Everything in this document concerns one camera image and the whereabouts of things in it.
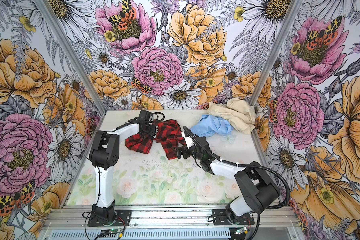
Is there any aluminium corner post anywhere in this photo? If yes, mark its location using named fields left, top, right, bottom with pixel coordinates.
left=35, top=1, right=107, bottom=116
left=248, top=0, right=306, bottom=106

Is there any right green circuit board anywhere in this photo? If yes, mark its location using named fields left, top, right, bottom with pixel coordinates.
left=235, top=227, right=248, bottom=235

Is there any right aluminium corner post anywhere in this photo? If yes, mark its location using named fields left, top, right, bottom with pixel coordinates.
left=248, top=0, right=306, bottom=106

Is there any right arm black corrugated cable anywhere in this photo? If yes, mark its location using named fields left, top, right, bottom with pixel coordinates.
left=182, top=125, right=291, bottom=210

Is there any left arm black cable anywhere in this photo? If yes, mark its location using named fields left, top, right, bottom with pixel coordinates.
left=128, top=111, right=166, bottom=124

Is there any beige cream cloth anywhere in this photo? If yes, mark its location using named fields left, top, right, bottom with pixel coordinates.
left=207, top=98, right=256, bottom=135

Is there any green circuit board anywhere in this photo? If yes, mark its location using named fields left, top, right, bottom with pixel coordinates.
left=235, top=227, right=248, bottom=235
left=102, top=228, right=126, bottom=238

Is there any left green circuit board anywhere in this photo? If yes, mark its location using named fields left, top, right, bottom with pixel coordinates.
left=102, top=228, right=126, bottom=238

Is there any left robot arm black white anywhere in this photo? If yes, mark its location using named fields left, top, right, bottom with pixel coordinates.
left=88, top=110, right=165, bottom=226

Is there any aluminium front frame rail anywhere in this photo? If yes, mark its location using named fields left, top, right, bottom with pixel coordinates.
left=38, top=205, right=304, bottom=240

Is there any light blue cloth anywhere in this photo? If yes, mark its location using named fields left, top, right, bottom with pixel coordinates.
left=191, top=115, right=234, bottom=137

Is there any red black plaid cloth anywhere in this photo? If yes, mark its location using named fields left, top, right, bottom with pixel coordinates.
left=125, top=120, right=186, bottom=160

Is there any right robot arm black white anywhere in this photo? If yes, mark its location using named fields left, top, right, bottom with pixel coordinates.
left=177, top=136, right=281, bottom=224

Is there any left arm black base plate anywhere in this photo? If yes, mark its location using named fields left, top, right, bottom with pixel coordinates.
left=87, top=208, right=132, bottom=227

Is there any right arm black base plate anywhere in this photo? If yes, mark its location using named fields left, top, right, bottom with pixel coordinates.
left=208, top=209, right=255, bottom=226

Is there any left aluminium corner post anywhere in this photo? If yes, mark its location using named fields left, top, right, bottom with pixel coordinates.
left=35, top=1, right=107, bottom=116

